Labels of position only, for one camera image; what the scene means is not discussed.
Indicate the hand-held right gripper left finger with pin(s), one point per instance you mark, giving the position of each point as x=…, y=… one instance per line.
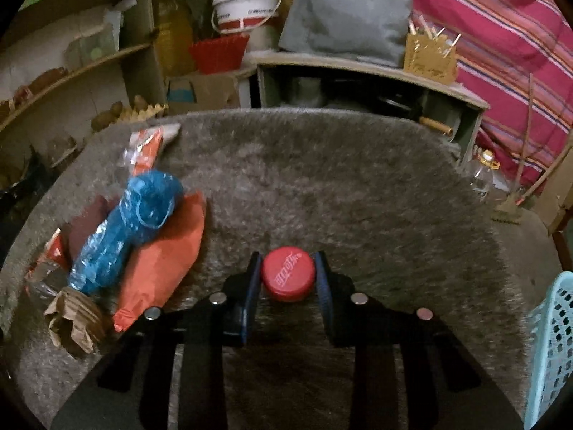
x=253, y=280

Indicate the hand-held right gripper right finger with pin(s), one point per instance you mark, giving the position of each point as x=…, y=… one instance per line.
x=321, y=280

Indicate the red bottle cap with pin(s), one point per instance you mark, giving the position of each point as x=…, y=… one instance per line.
x=288, y=273

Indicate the orange snack packet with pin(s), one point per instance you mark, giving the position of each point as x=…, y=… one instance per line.
x=165, y=260

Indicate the blue plastic wrapper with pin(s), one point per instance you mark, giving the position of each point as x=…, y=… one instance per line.
x=125, y=228

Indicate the maroon wrapper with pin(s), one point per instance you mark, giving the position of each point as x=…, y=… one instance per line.
x=87, y=228

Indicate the brown paper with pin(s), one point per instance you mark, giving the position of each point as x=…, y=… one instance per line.
x=76, y=318

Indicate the orange and silver wrapper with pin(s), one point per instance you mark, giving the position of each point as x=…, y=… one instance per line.
x=47, y=273

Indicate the light blue plastic basket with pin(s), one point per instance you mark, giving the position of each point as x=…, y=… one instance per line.
x=555, y=336

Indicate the grey fuzzy mat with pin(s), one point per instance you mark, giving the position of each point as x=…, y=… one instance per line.
x=335, y=188

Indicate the clear wrapper with orange stripe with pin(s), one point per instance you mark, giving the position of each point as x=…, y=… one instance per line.
x=147, y=152

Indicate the clear bottle with yellow cap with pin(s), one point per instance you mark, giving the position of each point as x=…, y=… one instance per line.
x=485, y=179

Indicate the cardboard box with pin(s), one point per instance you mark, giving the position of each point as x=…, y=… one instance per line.
x=210, y=92

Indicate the egg carton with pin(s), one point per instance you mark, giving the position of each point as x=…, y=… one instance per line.
x=147, y=112

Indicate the wooden cabinet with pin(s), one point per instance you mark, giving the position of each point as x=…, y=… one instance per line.
x=358, y=68

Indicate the brown potato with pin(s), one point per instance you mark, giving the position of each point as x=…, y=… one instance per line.
x=107, y=116

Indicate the red plastic basket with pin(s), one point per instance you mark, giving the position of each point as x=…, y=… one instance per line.
x=219, y=53

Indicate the yellow toothpick holder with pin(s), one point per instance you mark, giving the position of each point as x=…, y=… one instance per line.
x=429, y=60

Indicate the yellow oil bottle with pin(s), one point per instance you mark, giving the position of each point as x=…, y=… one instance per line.
x=172, y=31

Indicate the grey cushion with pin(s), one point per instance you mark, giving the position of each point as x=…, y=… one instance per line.
x=344, y=18

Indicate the wooden shelf unit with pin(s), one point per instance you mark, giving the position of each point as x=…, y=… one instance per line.
x=67, y=78

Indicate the white plastic bucket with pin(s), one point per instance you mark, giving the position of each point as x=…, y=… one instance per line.
x=244, y=4

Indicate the clear plastic container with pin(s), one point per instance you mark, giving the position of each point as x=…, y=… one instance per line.
x=92, y=47

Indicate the brown root vegetable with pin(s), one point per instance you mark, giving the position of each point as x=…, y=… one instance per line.
x=47, y=79

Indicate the pink striped blanket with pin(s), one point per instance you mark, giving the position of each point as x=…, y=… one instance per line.
x=501, y=31

